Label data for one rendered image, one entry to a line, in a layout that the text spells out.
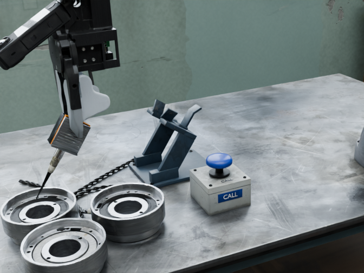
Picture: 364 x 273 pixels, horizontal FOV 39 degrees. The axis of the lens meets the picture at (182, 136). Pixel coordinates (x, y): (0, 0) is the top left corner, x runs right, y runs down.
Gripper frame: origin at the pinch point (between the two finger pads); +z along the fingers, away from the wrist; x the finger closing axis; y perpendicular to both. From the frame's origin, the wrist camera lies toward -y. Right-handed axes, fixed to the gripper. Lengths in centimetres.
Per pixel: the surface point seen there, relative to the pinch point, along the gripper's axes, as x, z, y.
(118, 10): 150, 8, 57
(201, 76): 148, 44, 95
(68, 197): -1.8, 10.2, -2.3
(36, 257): -14.3, 10.5, -9.3
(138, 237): -13.3, 12.6, 4.3
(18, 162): 21.8, 13.3, -6.4
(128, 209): -6.8, 11.9, 5.2
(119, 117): 34.4, 13.4, 17.8
